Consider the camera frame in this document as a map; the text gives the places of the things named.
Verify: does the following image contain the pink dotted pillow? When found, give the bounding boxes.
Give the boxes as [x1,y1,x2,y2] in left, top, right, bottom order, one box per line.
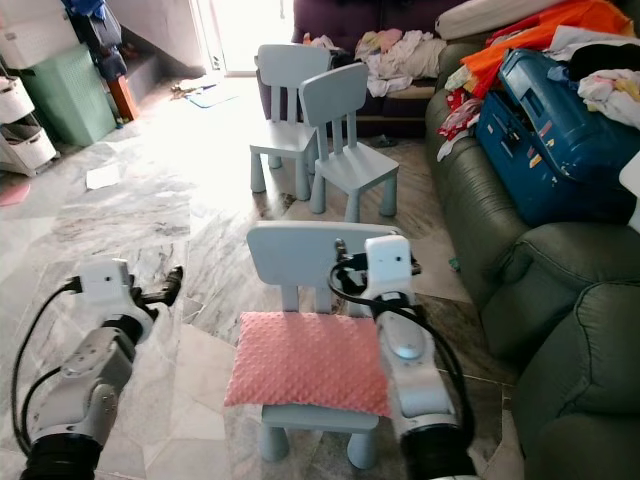
[225,311,392,419]

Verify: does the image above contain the green leather sofa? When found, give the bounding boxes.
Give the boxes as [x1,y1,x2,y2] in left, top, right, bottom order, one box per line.
[425,40,640,480]

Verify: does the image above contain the dark purple sofa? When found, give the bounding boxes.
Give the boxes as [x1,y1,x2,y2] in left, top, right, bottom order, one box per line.
[258,0,491,136]

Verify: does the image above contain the light blue child chair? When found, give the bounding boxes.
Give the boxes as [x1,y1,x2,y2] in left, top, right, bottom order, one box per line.
[250,44,321,201]
[247,220,403,470]
[300,63,401,223]

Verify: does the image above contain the white paper sheet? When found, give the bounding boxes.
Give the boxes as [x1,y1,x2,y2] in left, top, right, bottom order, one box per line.
[85,165,122,192]

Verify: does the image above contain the pink flat floor item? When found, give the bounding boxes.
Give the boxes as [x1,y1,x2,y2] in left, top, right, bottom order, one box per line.
[0,180,29,207]

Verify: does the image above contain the pale blue door mat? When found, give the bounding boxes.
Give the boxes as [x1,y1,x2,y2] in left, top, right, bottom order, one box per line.
[185,85,240,110]

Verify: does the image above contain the red patterned cloth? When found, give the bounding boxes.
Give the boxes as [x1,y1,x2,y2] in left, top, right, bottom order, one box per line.
[437,92,483,143]

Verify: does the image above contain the green storage bin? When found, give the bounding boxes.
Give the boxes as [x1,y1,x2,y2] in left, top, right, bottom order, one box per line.
[20,45,118,150]

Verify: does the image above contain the white drawer trolley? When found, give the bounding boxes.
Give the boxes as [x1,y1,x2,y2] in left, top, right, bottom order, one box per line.
[0,75,58,177]

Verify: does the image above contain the pile of pale clothes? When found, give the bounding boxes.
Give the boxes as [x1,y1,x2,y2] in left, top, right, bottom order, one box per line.
[355,30,449,97]

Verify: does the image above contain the dark blue hanging bag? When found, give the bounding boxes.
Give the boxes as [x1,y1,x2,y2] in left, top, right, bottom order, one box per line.
[63,0,127,83]

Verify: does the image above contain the white storage box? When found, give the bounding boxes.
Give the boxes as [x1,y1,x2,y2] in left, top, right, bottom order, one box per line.
[0,0,77,71]

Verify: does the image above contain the long white cushion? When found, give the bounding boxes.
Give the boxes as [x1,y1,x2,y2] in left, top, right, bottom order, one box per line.
[435,0,573,41]

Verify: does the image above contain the orange cloth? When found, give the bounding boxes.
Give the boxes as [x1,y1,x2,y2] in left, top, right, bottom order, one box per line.
[460,0,637,98]

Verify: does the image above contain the white crumpled garment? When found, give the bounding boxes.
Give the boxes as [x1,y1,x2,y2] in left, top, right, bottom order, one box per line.
[578,70,640,131]

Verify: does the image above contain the black garment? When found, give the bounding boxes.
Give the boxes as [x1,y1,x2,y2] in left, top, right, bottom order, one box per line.
[568,42,640,83]

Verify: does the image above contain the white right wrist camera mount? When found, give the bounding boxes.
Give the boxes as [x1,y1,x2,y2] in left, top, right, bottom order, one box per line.
[363,235,417,303]

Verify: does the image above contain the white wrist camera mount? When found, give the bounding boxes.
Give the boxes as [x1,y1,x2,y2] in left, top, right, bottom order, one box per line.
[80,259,137,319]
[363,235,417,303]

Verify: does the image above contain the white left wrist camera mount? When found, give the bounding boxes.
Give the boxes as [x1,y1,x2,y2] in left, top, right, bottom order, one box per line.
[80,259,137,319]

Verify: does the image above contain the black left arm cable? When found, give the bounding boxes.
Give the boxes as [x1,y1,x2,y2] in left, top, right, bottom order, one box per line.
[12,279,86,456]

